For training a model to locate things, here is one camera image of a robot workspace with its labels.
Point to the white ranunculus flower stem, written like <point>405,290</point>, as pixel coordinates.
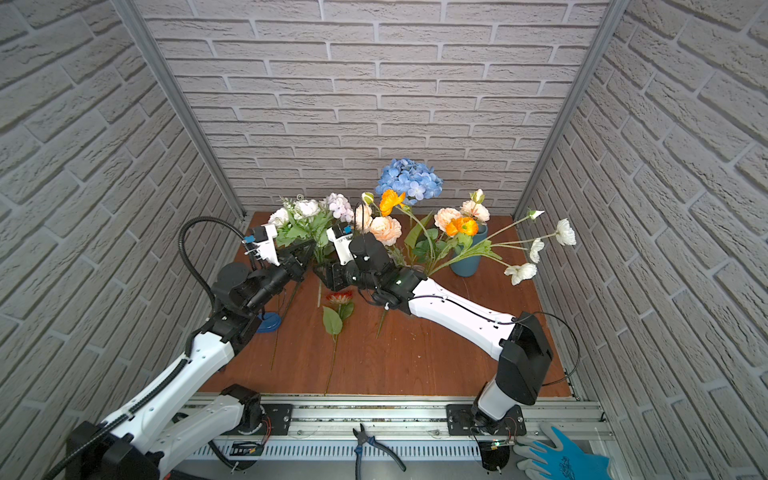
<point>519,258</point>

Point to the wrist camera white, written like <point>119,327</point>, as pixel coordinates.
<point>260,244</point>
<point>341,236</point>

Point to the blue handled pliers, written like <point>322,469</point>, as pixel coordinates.
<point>364,439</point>

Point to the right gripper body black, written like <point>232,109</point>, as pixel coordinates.
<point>348,278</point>

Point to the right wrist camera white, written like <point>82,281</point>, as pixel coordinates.
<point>341,236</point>

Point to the clear glass vase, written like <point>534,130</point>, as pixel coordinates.
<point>418,262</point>

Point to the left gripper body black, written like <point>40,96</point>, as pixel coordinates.
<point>298,260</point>

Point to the red gerbera flower stem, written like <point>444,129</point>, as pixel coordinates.
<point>338,307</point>

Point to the white lilac bouquet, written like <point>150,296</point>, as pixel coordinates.
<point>302,219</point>
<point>381,322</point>

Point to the aluminium mounting rail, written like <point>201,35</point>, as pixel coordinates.
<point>417,428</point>

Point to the blue hydrangea flower stem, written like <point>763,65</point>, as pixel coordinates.
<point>403,184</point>

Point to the peach rose flower stem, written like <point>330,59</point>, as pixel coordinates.
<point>453,231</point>

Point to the blue oval dish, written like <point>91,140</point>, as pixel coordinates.
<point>270,322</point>

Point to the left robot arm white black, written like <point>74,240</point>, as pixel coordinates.
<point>140,440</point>

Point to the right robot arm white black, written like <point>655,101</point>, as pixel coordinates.
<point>518,344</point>

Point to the blue grey work glove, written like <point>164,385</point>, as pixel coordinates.
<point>563,460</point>

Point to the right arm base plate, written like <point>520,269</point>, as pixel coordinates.
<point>466,420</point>

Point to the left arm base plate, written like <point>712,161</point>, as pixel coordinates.
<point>258,420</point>

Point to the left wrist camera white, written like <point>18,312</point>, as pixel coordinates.
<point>260,244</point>

